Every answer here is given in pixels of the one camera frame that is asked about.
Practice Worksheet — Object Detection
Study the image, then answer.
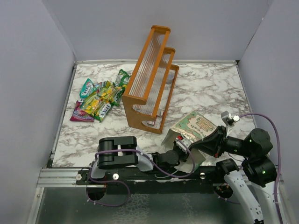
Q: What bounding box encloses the green Fox's snack packet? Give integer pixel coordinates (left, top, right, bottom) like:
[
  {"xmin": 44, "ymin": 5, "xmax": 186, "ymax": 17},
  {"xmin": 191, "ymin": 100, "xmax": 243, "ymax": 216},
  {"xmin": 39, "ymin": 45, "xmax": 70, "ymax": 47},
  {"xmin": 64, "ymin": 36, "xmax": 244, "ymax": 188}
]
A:
[{"xmin": 94, "ymin": 102, "xmax": 113, "ymax": 122}]

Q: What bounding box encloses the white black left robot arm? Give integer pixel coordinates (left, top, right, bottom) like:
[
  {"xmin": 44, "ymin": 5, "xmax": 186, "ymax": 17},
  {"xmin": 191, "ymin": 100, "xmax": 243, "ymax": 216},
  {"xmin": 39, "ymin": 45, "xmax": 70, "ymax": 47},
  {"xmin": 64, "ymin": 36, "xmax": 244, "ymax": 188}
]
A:
[{"xmin": 87, "ymin": 136, "xmax": 180, "ymax": 184}]

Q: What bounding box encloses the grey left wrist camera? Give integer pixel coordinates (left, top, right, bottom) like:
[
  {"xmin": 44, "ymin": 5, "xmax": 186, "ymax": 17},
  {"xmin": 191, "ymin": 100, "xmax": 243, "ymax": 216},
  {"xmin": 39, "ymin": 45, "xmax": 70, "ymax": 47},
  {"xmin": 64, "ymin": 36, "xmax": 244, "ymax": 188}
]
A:
[{"xmin": 175, "ymin": 136, "xmax": 192, "ymax": 153}]

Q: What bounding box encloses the teal snack packet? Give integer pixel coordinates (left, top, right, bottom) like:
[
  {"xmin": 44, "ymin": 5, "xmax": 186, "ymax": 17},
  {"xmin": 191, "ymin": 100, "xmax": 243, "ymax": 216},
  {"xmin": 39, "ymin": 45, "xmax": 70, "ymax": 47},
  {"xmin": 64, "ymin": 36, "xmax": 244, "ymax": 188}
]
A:
[{"xmin": 79, "ymin": 78, "xmax": 99, "ymax": 99}]

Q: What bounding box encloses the green patterned paper bag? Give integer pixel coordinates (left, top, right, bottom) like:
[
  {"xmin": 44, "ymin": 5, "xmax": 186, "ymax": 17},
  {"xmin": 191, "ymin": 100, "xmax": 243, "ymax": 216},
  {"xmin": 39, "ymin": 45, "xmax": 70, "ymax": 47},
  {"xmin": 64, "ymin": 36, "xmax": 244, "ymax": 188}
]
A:
[{"xmin": 158, "ymin": 110, "xmax": 217, "ymax": 174}]

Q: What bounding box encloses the yellow green striped packet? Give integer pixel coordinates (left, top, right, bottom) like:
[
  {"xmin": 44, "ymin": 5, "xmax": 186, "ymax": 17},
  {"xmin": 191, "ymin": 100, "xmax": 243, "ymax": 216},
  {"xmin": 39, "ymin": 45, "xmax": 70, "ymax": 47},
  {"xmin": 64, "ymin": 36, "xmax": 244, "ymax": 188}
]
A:
[{"xmin": 96, "ymin": 80, "xmax": 127, "ymax": 106}]

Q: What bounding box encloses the orange wooden tiered rack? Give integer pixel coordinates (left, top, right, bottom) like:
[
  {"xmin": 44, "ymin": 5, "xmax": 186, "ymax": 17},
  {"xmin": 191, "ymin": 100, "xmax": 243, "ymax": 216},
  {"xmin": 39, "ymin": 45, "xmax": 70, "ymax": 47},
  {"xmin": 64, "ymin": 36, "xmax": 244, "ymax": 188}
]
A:
[{"xmin": 122, "ymin": 25, "xmax": 179, "ymax": 134}]

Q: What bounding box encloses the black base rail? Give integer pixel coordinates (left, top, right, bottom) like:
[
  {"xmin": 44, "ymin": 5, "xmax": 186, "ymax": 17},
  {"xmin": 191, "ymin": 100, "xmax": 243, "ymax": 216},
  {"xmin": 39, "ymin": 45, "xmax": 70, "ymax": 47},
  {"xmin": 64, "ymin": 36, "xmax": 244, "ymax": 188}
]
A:
[{"xmin": 76, "ymin": 163, "xmax": 234, "ymax": 198}]

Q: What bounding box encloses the purple berry snack packet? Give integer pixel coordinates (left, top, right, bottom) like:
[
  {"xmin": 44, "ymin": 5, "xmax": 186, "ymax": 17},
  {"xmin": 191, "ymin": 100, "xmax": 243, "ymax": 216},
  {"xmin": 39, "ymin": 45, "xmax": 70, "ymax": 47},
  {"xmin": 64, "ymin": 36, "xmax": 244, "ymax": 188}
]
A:
[{"xmin": 70, "ymin": 100, "xmax": 94, "ymax": 122}]

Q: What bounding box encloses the yellow fruit snack packet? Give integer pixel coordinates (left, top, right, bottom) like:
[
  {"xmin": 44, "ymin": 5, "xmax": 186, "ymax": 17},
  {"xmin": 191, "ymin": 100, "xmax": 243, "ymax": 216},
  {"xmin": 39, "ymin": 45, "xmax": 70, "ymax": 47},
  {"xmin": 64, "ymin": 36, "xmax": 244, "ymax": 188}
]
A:
[{"xmin": 80, "ymin": 91, "xmax": 102, "ymax": 116}]

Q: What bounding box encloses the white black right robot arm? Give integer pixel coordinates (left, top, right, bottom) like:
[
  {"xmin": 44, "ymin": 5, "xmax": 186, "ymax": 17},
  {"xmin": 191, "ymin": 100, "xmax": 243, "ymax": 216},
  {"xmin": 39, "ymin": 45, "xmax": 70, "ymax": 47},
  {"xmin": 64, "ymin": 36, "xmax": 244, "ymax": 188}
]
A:
[{"xmin": 190, "ymin": 126, "xmax": 287, "ymax": 224}]

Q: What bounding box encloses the green apple tea packet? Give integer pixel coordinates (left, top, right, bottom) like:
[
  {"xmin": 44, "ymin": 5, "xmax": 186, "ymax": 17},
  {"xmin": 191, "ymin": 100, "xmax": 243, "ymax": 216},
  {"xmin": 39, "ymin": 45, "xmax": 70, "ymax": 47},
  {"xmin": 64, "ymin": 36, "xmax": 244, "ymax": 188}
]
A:
[{"xmin": 115, "ymin": 69, "xmax": 130, "ymax": 86}]

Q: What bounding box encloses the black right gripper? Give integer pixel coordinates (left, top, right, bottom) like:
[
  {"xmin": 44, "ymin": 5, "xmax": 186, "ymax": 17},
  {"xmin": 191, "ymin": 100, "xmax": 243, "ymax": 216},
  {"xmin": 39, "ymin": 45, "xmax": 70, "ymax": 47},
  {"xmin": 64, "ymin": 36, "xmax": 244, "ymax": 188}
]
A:
[{"xmin": 192, "ymin": 124, "xmax": 253, "ymax": 157}]

